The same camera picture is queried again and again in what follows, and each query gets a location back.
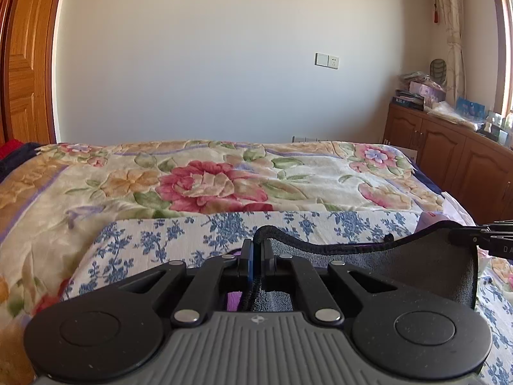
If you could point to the floral plush blanket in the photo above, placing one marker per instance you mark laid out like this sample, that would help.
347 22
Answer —
200 180

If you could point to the wooden window frame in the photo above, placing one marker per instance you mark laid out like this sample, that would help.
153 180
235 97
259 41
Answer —
503 48

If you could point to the pink box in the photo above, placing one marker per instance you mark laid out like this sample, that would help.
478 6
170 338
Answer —
427 91

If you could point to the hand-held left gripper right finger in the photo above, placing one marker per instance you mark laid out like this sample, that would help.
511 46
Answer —
264 257

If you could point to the blue floral white bedsheet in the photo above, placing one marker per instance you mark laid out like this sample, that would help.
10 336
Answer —
180 236

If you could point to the red hanging tassel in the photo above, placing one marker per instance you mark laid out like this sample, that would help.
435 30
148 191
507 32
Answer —
435 13

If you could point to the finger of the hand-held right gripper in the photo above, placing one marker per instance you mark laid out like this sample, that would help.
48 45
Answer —
469 234

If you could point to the purple cloth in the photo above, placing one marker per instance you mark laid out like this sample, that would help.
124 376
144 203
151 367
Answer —
234 301

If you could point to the white radiator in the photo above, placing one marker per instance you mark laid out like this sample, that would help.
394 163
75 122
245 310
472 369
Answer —
306 139

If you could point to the dark navy cloth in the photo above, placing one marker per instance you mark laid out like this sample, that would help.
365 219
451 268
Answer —
16 158

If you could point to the cream plastic bag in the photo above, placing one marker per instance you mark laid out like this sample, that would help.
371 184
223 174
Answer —
451 114

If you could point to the cream patterned curtain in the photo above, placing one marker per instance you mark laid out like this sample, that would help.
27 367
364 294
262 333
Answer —
451 32

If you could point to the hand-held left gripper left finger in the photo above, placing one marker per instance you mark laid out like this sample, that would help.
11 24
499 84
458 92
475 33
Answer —
249 260

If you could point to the wooden wardrobe door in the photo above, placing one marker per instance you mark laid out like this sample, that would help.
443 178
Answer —
24 60

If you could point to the red cloth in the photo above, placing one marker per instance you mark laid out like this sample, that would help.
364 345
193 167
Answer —
10 148

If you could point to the small desk clutter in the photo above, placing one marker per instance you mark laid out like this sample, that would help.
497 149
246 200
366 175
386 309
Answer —
497 126

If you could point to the white wall switch panel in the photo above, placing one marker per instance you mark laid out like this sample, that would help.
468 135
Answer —
327 60

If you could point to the wooden cabinet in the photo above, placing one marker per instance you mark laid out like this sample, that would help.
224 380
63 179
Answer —
441 156

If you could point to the blue picture box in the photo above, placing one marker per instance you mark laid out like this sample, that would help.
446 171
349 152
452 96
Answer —
469 108

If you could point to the dark grey towel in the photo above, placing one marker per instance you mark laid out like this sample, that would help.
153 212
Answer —
421 264

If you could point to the dark blue box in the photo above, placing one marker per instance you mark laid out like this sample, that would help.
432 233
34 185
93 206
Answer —
408 100

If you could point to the patterned round ornament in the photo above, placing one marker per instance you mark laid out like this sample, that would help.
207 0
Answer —
438 71

